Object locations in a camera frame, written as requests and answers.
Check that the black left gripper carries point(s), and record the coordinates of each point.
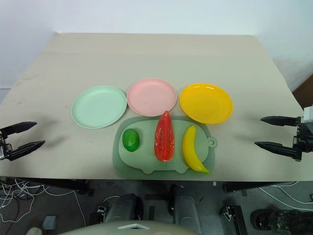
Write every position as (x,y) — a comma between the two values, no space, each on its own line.
(4,149)

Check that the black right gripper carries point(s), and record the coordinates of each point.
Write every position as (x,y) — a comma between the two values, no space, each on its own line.
(304,138)

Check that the yellow plate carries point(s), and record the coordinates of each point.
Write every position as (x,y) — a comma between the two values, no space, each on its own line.
(206,102)

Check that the light green plate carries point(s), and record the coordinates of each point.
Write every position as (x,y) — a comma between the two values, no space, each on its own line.
(97,106)

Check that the green lime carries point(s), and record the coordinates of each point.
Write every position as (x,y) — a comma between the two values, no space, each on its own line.
(131,140)

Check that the pink plate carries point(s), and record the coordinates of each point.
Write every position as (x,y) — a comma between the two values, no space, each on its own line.
(151,98)

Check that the brown cardboard box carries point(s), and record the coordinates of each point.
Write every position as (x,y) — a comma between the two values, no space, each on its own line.
(304,90)

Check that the camouflage shoe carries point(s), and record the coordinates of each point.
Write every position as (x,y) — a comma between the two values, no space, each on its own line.
(281,221)

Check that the yellow toy banana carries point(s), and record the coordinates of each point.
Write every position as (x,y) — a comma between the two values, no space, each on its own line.
(189,149)

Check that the red watermelon slice toy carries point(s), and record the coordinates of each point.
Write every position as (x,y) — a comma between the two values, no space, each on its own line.
(165,139)

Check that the grey robot right leg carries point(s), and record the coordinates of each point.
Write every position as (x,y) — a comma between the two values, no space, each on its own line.
(185,210)

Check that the grey robot leg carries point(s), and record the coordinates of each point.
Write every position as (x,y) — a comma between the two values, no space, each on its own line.
(185,210)
(122,210)

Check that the grey robot left leg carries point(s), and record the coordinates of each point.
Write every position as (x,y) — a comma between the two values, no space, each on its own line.
(122,210)

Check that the green silicone mat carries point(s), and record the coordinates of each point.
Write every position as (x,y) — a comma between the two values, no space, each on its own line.
(146,164)

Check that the beige robot torso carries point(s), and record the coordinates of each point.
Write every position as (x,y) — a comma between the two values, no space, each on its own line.
(127,227)

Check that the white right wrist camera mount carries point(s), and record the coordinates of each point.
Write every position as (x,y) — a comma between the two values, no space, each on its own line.
(308,114)

